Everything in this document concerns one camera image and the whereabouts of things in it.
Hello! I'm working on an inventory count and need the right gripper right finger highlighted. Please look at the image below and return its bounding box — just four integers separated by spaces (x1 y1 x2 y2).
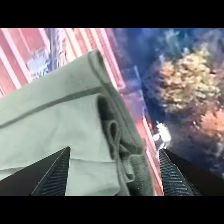
157 147 224 197

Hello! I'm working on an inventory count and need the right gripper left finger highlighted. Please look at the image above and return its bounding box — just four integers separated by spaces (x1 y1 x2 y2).
0 145 72 197

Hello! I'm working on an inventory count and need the grey green garment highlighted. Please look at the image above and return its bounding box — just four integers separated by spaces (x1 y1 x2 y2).
0 49 156 197

